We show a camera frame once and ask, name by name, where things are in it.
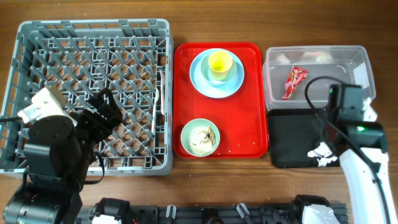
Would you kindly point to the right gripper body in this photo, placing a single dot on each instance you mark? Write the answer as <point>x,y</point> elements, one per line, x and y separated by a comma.
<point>324,128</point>

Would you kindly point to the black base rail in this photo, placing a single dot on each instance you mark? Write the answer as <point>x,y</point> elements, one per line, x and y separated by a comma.
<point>266,213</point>

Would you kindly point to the white spoon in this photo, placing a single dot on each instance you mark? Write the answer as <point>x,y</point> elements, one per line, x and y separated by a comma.
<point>156,98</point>

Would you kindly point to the yellow plastic cup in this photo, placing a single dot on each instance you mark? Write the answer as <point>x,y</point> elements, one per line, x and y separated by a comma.
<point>220,63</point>

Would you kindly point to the red plastic tray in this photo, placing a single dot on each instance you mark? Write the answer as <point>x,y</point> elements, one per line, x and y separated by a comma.
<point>240,118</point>

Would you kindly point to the red snack wrapper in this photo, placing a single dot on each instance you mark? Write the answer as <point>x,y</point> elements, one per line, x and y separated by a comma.
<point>296,76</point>

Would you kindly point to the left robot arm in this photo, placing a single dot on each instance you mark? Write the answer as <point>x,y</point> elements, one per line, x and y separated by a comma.
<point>58,153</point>

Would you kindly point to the light blue plate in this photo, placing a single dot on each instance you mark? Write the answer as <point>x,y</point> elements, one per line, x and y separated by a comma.
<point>208,90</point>

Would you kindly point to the white fork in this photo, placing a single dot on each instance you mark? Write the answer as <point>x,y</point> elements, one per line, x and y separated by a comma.
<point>162,92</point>

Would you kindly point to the green bowl with rice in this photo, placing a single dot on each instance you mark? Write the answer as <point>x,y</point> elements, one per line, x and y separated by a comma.
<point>200,137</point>

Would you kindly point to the clear plastic bin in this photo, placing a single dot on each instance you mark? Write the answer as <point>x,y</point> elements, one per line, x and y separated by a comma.
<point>349,63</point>

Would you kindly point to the white tissue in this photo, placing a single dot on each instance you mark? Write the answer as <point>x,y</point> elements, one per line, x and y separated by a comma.
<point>322,156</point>

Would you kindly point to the black plastic tray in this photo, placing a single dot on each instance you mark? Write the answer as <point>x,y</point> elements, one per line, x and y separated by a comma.
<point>293,133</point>

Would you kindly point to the grey dishwasher rack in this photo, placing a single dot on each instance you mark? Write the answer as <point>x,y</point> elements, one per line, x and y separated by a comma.
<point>81,58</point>

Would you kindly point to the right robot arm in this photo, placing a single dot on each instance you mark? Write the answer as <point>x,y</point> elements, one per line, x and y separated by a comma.
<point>361,146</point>

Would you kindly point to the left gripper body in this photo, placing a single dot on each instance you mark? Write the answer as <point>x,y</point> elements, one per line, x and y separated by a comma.
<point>91,130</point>

